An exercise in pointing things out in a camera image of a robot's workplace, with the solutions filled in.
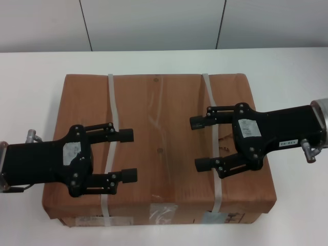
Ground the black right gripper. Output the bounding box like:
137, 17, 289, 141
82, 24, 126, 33
232, 102, 325, 172

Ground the clear tape patch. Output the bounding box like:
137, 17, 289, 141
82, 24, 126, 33
149, 203, 179, 226

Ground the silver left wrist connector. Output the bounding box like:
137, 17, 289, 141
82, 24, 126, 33
26, 129, 45, 143

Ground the brown cardboard box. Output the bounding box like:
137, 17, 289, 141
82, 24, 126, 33
41, 73, 278, 228

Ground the white plastic packing strap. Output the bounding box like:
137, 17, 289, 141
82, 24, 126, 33
201, 73, 223, 213
100, 73, 121, 228

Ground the pale blue box label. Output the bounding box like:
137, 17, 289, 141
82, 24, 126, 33
201, 212, 227, 225

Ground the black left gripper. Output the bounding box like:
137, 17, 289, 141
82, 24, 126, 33
4, 125, 94, 198

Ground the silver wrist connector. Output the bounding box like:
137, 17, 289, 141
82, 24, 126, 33
300, 138, 321, 163
26, 129, 45, 143

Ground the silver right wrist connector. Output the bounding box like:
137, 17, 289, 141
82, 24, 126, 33
300, 138, 321, 163

